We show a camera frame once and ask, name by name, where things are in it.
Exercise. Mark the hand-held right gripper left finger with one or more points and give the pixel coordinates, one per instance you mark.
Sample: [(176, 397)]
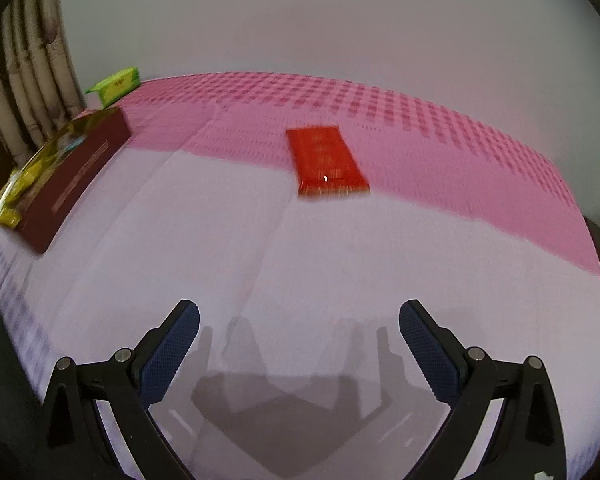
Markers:
[(167, 360)]

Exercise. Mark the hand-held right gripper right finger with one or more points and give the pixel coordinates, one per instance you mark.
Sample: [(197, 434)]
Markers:
[(432, 360)]

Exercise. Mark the dark red tin box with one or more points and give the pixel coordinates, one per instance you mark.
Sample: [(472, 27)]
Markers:
[(75, 180)]

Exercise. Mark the red snack packet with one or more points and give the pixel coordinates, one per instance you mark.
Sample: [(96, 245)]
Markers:
[(325, 160)]

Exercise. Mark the pink checked tablecloth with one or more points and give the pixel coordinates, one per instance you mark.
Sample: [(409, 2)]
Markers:
[(305, 270)]

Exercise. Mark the green tissue box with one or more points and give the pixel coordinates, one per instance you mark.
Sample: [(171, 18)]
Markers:
[(115, 85)]

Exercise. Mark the beige patterned curtain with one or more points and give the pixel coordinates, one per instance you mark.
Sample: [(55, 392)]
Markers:
[(25, 75)]

